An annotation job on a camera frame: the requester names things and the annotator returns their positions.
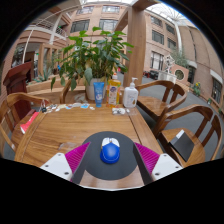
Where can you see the blue and white computer mouse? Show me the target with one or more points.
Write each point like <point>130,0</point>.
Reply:
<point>110,153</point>

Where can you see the wooden armchair with notebook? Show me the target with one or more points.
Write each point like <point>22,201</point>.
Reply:
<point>196,153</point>

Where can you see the wooden armchair with red item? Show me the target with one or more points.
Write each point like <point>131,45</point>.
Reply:
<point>15,98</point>

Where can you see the small white packet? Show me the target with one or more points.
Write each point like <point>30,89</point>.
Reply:
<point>118,111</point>

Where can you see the round dark grey mouse pad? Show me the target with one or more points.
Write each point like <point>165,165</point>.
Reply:
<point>111,171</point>

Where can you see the yellow flowering plant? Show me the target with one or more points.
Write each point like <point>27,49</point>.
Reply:
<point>196,89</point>

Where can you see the wooden armchair behind plant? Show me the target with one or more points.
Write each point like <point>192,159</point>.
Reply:
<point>66,88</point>

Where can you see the white pump bottle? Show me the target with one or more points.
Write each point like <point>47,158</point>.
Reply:
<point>130,96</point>

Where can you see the blue squeeze tube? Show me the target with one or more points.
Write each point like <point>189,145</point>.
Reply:
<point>98,95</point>

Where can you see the dark red wooden lectern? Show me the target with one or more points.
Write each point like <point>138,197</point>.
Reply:
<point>16,80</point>

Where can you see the green potted plant white pot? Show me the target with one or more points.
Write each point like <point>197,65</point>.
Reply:
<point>90,56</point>

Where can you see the empty wooden armchair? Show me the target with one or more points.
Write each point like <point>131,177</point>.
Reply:
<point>153,105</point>

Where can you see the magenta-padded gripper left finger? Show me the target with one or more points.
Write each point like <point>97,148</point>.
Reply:
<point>77,158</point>

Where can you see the black notebook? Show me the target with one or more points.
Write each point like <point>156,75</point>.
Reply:
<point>182,146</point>

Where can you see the white statue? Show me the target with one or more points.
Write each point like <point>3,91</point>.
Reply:
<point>170,64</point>

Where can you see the yellow liquid bottle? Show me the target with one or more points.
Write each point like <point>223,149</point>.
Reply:
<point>113,93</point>

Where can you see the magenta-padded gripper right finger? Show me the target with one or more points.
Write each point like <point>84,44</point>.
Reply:
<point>148,158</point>

